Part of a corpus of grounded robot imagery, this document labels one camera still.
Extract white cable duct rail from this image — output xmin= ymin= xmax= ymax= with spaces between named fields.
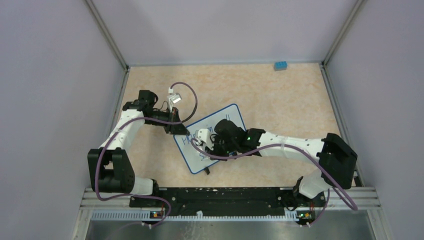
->
xmin=91 ymin=210 xmax=299 ymax=222

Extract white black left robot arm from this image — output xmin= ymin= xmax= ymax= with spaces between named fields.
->
xmin=87 ymin=89 xmax=190 ymax=207

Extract blue toy brick block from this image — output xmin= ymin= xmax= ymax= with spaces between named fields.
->
xmin=273 ymin=61 xmax=288 ymax=72

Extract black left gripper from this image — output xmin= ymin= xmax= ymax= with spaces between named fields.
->
xmin=146 ymin=106 xmax=190 ymax=135

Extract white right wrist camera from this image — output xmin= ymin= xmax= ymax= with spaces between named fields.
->
xmin=194 ymin=128 xmax=214 ymax=151

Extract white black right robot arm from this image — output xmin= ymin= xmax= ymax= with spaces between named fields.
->
xmin=196 ymin=119 xmax=358 ymax=206

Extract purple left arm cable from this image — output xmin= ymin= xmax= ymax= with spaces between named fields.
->
xmin=94 ymin=81 xmax=199 ymax=229

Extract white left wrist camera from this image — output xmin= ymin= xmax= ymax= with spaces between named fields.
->
xmin=167 ymin=87 xmax=182 ymax=104

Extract blue framed whiteboard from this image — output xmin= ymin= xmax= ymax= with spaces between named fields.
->
xmin=173 ymin=103 xmax=246 ymax=175

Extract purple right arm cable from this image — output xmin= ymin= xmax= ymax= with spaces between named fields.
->
xmin=190 ymin=138 xmax=359 ymax=227

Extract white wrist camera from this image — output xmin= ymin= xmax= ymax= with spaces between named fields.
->
xmin=194 ymin=128 xmax=214 ymax=151
xmin=167 ymin=87 xmax=182 ymax=104

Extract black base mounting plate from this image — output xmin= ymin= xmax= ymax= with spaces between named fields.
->
xmin=129 ymin=187 xmax=325 ymax=217

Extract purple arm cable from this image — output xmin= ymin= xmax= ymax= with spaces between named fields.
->
xmin=190 ymin=138 xmax=359 ymax=227
xmin=94 ymin=81 xmax=199 ymax=229

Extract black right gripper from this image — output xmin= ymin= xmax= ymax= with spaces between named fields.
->
xmin=205 ymin=134 xmax=238 ymax=162

